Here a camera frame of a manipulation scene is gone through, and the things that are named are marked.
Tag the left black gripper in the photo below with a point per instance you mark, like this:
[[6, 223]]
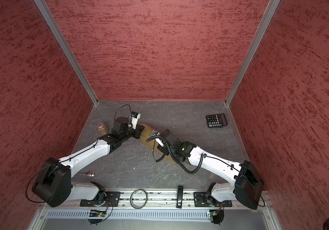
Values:
[[138, 131]]

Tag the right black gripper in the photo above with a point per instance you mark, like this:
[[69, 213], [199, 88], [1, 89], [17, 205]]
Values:
[[163, 149]]

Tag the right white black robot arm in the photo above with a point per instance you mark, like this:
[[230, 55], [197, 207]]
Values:
[[244, 182]]

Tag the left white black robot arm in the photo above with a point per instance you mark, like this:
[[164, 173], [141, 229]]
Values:
[[53, 182]]

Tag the spice jar pink lid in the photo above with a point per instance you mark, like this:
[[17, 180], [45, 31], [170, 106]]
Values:
[[102, 128]]

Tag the black desk calculator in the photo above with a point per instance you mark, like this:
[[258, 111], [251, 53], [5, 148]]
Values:
[[216, 121]]

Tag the small round metal knob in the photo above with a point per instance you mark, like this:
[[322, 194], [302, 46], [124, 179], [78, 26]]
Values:
[[90, 173]]

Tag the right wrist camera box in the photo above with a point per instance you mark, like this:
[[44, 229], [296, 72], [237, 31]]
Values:
[[156, 133]]

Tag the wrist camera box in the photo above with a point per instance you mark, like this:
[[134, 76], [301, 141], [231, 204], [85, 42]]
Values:
[[134, 117], [156, 133]]

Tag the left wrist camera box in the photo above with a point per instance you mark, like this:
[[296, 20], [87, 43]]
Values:
[[134, 117]]

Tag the black handle bar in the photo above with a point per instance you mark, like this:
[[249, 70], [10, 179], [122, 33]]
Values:
[[179, 199]]

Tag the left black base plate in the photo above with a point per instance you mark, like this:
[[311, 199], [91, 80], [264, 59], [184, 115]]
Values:
[[110, 199]]

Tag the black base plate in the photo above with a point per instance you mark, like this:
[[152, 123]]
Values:
[[110, 199], [204, 199]]

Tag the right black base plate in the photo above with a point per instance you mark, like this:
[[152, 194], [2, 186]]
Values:
[[204, 199]]

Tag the left circuit board with wires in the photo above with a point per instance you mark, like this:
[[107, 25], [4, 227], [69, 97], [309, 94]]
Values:
[[97, 216]]

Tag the circuit board with wires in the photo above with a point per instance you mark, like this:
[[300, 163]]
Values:
[[97, 216], [216, 216]]

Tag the right circuit board with wires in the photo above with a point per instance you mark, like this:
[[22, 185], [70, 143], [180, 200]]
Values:
[[216, 216]]

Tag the aluminium front rail frame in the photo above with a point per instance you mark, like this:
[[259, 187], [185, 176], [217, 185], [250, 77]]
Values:
[[160, 205]]

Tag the left aluminium corner post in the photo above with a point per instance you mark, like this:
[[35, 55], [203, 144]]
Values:
[[48, 17]]

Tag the aluminium corner post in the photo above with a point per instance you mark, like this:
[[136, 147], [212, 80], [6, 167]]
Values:
[[262, 27], [48, 17]]

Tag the right aluminium corner post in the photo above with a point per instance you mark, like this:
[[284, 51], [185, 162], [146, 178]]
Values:
[[262, 27]]

